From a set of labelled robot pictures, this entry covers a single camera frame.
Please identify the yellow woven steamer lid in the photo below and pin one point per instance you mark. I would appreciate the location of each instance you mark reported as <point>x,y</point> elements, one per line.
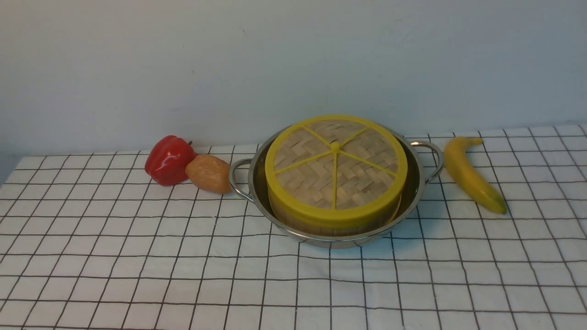
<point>336,169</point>

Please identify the yellow bamboo steamer basket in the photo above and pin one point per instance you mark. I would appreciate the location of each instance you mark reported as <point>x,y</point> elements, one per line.
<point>296,222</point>

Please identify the stainless steel pot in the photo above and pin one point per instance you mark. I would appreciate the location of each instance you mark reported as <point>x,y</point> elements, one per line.
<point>247,179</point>

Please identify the brown potato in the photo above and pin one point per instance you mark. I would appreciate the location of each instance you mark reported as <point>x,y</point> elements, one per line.
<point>209,173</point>

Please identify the red bell pepper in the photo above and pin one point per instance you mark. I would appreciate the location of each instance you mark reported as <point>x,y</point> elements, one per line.
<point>168,159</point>

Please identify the yellow banana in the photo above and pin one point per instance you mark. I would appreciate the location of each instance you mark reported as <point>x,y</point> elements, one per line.
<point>467,178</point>

